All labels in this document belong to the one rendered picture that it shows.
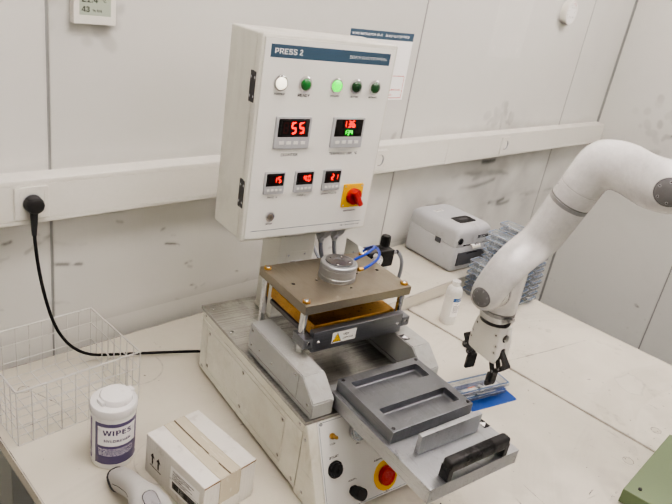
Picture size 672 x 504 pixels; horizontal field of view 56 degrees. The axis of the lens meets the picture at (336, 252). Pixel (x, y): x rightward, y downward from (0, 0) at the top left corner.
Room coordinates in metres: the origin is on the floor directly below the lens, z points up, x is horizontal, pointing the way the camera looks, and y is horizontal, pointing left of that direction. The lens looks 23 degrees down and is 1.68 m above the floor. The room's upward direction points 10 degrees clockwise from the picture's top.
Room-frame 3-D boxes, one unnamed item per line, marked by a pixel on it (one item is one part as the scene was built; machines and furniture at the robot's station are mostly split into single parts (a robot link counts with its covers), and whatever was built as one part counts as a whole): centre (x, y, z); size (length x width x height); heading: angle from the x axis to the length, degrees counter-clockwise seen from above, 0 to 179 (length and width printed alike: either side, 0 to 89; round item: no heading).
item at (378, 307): (1.20, -0.02, 1.07); 0.22 x 0.17 x 0.10; 129
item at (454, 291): (1.77, -0.38, 0.82); 0.05 x 0.05 x 0.14
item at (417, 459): (0.96, -0.20, 0.97); 0.30 x 0.22 x 0.08; 39
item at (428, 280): (1.97, -0.20, 0.77); 0.84 x 0.30 x 0.04; 139
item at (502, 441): (0.86, -0.29, 0.99); 0.15 x 0.02 x 0.04; 129
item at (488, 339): (1.38, -0.41, 0.94); 0.10 x 0.08 x 0.11; 34
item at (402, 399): (1.00, -0.17, 0.98); 0.20 x 0.17 x 0.03; 129
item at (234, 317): (1.23, 0.01, 0.93); 0.46 x 0.35 x 0.01; 39
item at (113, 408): (0.96, 0.37, 0.82); 0.09 x 0.09 x 0.15
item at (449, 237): (2.19, -0.40, 0.88); 0.25 x 0.20 x 0.17; 43
